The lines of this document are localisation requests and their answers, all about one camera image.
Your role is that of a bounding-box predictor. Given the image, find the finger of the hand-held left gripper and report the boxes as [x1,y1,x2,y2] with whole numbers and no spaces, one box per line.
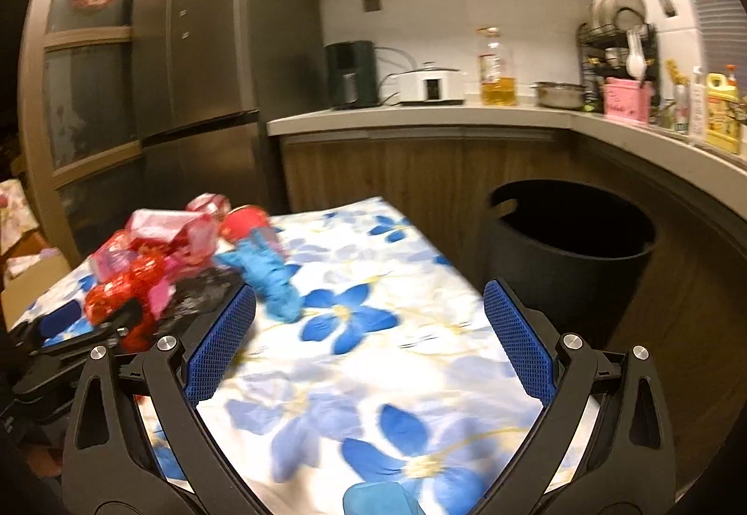
[12,300,85,349]
[32,299,147,361]

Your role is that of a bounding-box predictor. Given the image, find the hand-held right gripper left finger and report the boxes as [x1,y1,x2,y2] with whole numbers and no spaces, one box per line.
[61,286,275,515]

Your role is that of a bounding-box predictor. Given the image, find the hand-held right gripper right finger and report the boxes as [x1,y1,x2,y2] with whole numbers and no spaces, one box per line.
[467,278,678,515]

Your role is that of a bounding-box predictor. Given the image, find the red crinkled foil wrapper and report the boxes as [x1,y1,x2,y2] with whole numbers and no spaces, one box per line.
[85,249,169,353]

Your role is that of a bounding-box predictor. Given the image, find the black trash bin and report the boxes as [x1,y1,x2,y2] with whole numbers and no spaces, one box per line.
[486,178,658,342]

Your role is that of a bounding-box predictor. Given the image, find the red white plastic packaging bag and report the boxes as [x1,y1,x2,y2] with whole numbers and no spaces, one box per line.
[90,193,230,282]

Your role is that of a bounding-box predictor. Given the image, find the cardboard box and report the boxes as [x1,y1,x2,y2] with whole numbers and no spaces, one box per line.
[0,251,72,330]

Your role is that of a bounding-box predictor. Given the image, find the black plastic bag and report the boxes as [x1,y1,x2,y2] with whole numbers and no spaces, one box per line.
[168,265,247,330]

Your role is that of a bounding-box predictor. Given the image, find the blue crumpled glove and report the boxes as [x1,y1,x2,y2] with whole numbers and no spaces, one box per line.
[215,229,305,325]
[343,481,424,515]

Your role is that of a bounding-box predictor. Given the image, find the red floral cloth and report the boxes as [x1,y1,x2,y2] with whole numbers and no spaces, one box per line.
[0,178,40,254]

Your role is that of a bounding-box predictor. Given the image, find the red paper cup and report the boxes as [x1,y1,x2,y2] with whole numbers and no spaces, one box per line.
[220,205,274,250]

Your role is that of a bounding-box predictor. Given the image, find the blue floral tablecloth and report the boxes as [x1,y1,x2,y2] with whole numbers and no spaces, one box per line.
[12,196,602,515]

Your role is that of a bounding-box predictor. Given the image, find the wooden lower cabinet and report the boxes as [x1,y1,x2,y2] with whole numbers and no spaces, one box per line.
[279,128,747,469]

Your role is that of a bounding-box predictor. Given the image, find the wooden glass panel door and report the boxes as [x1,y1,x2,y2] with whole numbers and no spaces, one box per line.
[17,0,183,271]

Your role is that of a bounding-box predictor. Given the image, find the steel mixing bowl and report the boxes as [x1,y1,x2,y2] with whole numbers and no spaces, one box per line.
[531,81,588,111]

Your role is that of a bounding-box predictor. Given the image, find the cooking oil bottle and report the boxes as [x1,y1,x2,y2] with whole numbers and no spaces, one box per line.
[477,26,520,108]

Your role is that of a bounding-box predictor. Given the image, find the pink utensil container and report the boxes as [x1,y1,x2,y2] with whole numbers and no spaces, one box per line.
[603,77,653,124]

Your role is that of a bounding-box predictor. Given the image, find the white rice cooker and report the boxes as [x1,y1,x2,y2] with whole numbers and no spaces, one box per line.
[388,62,468,105]

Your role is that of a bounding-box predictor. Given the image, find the small seasoning can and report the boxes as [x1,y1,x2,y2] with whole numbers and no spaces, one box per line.
[665,60,693,134]

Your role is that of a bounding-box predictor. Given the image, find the steel refrigerator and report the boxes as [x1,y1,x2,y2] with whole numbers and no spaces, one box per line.
[131,0,329,236]

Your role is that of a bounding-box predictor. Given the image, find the white slim bottle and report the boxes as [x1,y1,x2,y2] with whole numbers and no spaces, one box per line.
[690,66,709,138]

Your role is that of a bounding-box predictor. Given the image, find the black air fryer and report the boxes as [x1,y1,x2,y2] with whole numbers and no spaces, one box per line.
[324,40,380,111]

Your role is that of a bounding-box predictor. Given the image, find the black dish rack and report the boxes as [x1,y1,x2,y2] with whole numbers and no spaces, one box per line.
[578,21,662,114]

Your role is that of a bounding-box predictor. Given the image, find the yellow detergent bottle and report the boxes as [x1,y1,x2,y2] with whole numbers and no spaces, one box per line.
[705,63,744,155]

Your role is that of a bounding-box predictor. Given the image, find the white ladle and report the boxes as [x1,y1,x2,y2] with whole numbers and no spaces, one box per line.
[624,28,650,82]

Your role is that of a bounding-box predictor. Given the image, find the row of white plates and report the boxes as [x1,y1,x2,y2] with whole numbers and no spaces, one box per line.
[588,0,646,33]

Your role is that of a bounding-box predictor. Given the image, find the window blind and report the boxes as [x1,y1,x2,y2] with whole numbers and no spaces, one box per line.
[687,0,747,87]

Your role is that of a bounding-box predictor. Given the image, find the black power cable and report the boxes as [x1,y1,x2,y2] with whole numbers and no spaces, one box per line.
[373,47,422,105]

